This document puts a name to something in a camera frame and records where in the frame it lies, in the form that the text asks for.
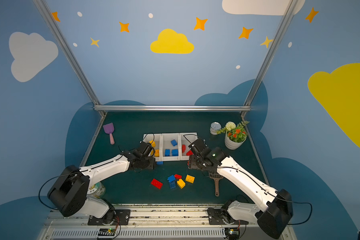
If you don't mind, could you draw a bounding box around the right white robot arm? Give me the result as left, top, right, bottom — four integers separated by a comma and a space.
188, 139, 293, 239

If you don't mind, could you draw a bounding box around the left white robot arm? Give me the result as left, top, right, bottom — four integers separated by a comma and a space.
47, 142, 156, 224

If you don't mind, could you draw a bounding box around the brown slotted scoop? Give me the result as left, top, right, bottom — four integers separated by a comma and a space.
209, 171, 224, 197

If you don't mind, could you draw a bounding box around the right white bin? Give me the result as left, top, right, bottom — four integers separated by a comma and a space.
180, 132, 198, 161

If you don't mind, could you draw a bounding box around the red lego long brick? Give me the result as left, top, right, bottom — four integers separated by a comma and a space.
151, 179, 164, 190

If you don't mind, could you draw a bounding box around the small red lego brick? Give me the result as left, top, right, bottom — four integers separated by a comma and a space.
174, 174, 182, 180

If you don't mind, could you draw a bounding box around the middle white bin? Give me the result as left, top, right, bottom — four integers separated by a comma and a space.
161, 133, 181, 162

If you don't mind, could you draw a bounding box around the silver tin can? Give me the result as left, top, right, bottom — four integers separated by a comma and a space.
210, 122, 222, 135

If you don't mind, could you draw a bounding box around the potted flower plant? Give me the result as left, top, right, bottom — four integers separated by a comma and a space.
217, 121, 249, 150

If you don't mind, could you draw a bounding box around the purple toy shovel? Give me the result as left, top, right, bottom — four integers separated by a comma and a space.
103, 123, 115, 145

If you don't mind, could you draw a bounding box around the tape roll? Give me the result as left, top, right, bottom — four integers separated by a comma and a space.
87, 182, 106, 199

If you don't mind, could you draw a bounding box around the right controller board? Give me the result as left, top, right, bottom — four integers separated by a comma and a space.
224, 228, 241, 240

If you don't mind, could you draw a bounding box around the controller board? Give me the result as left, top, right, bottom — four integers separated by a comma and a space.
97, 228, 116, 240
224, 228, 241, 240

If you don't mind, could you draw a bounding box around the left controller board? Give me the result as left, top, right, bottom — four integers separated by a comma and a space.
97, 228, 116, 240

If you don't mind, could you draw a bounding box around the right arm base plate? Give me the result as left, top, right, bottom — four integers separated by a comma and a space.
207, 208, 249, 225

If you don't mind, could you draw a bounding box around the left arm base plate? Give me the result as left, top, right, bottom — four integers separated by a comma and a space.
88, 209, 131, 226

